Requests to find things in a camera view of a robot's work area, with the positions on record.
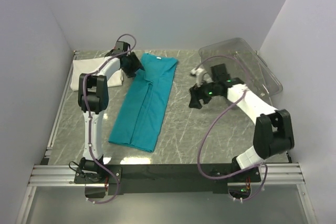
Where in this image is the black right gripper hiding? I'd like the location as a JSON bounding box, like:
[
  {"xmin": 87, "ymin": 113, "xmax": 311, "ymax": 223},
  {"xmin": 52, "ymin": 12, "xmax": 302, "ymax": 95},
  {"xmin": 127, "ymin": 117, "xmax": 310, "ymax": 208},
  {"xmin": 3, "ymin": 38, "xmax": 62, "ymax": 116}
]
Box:
[{"xmin": 188, "ymin": 77, "xmax": 218, "ymax": 110}]

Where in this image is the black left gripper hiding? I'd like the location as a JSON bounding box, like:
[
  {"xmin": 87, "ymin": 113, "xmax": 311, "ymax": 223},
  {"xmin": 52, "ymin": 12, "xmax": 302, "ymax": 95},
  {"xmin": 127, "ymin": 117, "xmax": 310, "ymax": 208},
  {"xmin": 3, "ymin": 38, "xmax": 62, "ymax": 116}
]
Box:
[{"xmin": 122, "ymin": 52, "xmax": 144, "ymax": 78}]

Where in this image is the teal t-shirt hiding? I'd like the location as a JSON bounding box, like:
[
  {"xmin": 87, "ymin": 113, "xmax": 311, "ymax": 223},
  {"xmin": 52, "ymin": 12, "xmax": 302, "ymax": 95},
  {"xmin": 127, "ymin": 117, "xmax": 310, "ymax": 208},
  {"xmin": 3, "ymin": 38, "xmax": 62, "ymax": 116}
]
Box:
[{"xmin": 108, "ymin": 54, "xmax": 178, "ymax": 153}]

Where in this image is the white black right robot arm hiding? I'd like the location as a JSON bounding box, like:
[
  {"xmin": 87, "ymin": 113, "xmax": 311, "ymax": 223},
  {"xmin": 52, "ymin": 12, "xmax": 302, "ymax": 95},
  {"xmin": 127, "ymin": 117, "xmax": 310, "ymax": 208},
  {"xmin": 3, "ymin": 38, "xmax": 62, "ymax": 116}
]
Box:
[{"xmin": 189, "ymin": 64, "xmax": 295, "ymax": 182}]

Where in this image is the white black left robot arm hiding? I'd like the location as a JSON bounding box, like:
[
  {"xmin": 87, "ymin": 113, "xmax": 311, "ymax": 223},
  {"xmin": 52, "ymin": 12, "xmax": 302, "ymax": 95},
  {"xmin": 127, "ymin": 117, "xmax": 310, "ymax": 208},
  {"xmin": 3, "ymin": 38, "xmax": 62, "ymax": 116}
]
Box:
[{"xmin": 78, "ymin": 40, "xmax": 143, "ymax": 183}]

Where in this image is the folded white t-shirt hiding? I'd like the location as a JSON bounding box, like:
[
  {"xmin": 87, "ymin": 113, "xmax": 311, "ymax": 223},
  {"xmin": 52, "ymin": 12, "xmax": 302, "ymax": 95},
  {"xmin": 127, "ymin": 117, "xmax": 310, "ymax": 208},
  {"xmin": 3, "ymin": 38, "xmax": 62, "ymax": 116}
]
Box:
[{"xmin": 70, "ymin": 57, "xmax": 124, "ymax": 92}]

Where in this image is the clear plastic bin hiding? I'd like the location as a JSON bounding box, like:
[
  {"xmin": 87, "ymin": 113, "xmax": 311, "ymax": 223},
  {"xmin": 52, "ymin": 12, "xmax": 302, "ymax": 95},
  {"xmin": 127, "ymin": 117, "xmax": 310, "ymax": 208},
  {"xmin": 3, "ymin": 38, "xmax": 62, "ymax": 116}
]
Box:
[{"xmin": 198, "ymin": 38, "xmax": 283, "ymax": 100}]

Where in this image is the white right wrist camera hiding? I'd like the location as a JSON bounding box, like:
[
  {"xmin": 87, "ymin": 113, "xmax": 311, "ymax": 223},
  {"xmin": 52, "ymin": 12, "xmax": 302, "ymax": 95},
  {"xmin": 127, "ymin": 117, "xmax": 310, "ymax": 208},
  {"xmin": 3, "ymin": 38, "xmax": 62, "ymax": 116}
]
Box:
[{"xmin": 190, "ymin": 67, "xmax": 207, "ymax": 87}]

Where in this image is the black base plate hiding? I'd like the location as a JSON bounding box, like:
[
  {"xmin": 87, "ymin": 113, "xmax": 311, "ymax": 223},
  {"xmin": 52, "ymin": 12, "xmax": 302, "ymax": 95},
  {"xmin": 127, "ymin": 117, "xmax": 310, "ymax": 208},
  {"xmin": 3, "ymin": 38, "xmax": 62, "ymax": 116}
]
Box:
[{"xmin": 74, "ymin": 164, "xmax": 261, "ymax": 195}]

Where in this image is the aluminium front rail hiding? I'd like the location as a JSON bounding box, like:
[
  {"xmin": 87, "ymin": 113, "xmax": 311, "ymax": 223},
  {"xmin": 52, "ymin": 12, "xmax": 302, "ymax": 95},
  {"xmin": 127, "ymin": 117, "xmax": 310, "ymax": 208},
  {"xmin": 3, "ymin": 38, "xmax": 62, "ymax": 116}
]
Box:
[{"xmin": 28, "ymin": 163, "xmax": 305, "ymax": 186}]

